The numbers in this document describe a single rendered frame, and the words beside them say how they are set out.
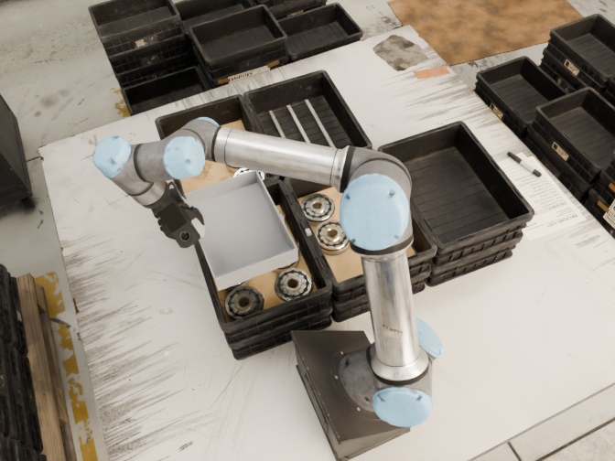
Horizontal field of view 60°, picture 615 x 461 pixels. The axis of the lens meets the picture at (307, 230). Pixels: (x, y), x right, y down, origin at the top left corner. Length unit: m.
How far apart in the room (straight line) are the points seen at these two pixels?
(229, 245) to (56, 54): 2.82
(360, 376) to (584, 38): 2.35
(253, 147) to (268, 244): 0.31
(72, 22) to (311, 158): 3.29
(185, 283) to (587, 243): 1.25
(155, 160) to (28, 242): 1.98
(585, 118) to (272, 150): 1.92
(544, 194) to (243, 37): 1.64
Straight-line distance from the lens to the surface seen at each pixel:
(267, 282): 1.51
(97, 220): 1.94
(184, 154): 1.00
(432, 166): 1.77
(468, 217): 1.66
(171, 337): 1.63
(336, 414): 1.26
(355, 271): 1.51
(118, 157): 1.04
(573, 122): 2.72
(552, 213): 1.91
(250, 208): 1.38
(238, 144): 1.09
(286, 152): 1.07
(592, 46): 3.18
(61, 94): 3.64
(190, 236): 1.15
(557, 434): 2.36
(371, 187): 0.89
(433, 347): 1.23
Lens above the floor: 2.14
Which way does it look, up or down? 56 degrees down
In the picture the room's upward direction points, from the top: 4 degrees counter-clockwise
